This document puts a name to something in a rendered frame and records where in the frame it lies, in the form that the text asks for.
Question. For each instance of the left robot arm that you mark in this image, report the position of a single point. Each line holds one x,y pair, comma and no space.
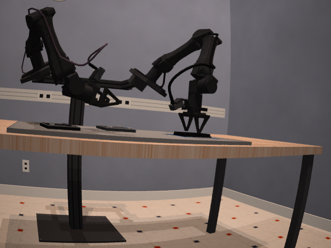
205,82

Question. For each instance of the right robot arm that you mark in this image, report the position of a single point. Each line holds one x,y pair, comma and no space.
42,27

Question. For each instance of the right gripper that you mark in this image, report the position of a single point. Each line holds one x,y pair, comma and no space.
89,94

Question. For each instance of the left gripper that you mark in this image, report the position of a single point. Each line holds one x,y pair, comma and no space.
191,111

